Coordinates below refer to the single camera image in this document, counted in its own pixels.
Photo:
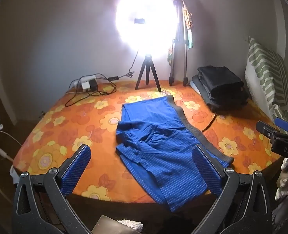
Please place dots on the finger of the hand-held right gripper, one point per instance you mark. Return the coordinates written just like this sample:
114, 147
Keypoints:
283, 124
264, 128

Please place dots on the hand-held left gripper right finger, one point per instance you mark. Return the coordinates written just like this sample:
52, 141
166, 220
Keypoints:
205, 168

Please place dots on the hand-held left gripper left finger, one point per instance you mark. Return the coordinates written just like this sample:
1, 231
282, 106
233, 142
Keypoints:
76, 168

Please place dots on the blue striped pants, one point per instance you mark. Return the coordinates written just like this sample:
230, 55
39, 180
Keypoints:
158, 151

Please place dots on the person's right hand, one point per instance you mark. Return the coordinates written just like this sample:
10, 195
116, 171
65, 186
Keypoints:
284, 175

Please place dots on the orange floral bedsheet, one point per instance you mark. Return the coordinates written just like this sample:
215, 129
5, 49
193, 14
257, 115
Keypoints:
61, 126

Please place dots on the green striped white pillow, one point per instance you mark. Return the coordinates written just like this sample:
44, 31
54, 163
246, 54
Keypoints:
266, 78

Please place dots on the stack of dark folded clothes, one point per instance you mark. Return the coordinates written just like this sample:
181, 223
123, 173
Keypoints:
219, 82

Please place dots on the beige box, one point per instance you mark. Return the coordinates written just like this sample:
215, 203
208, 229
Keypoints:
107, 225

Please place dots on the white fluffy towel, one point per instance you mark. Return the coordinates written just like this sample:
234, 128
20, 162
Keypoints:
131, 225

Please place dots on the black power adapter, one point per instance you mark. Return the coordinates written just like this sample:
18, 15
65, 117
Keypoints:
93, 84

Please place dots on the white power strip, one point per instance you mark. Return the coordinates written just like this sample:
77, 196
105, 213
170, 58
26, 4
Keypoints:
84, 80

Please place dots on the silver folded tripod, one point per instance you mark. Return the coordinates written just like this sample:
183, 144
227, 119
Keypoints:
185, 61

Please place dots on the small black tripod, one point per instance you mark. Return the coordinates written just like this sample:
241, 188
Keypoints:
147, 63

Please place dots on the colourful hanging decoration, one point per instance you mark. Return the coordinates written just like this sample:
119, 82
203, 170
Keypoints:
188, 19

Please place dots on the black phone holder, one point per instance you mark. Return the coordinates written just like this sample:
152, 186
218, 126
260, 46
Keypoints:
139, 21

